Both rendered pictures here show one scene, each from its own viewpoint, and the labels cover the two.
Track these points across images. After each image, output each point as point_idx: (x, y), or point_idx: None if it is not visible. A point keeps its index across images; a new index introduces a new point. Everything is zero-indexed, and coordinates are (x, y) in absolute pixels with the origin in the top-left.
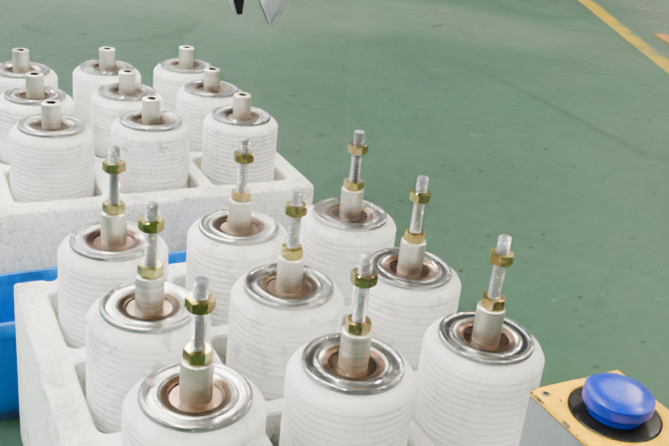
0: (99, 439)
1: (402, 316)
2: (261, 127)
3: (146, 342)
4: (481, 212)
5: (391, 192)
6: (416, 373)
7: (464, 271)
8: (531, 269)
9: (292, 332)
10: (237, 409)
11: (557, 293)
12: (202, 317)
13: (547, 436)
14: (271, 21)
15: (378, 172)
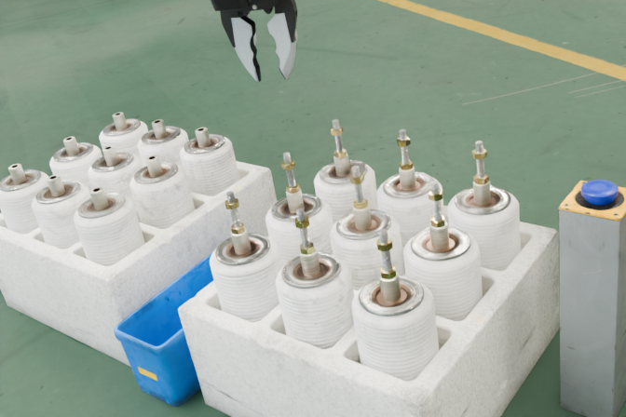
0: (331, 352)
1: (424, 211)
2: (225, 145)
3: (333, 287)
4: (333, 141)
5: (268, 154)
6: None
7: None
8: (392, 162)
9: None
10: (418, 290)
11: (418, 168)
12: (388, 250)
13: (577, 223)
14: (288, 77)
15: (248, 144)
